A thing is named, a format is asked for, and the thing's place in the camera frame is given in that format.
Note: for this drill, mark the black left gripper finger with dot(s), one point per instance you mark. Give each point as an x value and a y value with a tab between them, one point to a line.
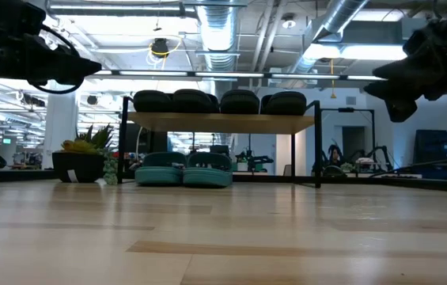
61	78
76	65

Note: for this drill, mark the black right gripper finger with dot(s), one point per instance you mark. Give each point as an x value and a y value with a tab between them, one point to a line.
399	71
393	90

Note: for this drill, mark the green rubber slide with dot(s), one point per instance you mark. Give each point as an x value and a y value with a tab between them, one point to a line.
207	178
160	176

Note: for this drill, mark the black background robot arms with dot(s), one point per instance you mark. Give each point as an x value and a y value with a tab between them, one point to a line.
365	156

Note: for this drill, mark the dark background monitor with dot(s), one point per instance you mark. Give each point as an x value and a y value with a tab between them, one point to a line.
440	152

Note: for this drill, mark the potted succulent plant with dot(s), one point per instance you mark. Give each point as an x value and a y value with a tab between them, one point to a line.
78	166

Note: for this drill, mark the overhead light bar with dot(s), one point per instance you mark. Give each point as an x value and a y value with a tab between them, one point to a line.
227	74

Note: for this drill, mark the black green background machine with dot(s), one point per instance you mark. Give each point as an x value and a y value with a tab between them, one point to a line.
252	160

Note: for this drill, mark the black background frame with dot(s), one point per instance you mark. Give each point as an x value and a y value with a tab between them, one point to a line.
372	138

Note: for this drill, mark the silver spiral duct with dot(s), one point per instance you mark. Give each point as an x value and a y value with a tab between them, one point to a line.
338	20
218	31

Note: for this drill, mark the black overhead camera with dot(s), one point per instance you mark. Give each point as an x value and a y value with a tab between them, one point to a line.
160	46

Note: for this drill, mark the wooden shelf black metal frame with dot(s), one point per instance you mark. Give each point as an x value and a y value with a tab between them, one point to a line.
223	123

